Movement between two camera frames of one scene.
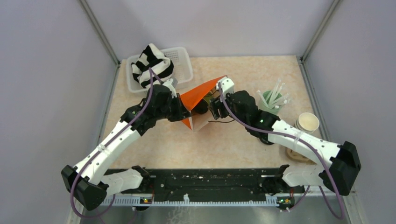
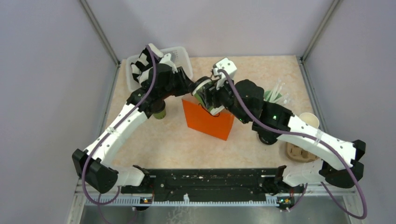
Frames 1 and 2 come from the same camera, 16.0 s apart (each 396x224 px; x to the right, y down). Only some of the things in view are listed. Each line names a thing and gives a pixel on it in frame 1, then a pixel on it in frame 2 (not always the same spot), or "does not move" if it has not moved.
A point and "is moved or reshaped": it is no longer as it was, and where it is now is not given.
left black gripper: [182, 112] to [186, 84]
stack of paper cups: [307, 122] does not move
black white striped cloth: [151, 59] does not move
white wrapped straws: [273, 100] does not move
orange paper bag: [203, 92] is moved or reshaped
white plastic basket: [182, 71] does not move
